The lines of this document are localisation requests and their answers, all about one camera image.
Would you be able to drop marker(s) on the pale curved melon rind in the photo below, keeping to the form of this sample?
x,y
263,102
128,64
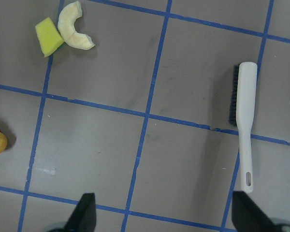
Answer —
x,y
66,20

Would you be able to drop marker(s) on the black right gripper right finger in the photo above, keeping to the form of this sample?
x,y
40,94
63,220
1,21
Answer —
x,y
248,217

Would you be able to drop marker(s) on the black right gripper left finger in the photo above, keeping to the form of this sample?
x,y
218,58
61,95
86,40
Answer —
x,y
83,218

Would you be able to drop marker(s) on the white hand brush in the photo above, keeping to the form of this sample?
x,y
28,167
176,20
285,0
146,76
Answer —
x,y
242,110

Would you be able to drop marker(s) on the yellow green sponge piece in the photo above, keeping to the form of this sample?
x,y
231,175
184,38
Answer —
x,y
49,38

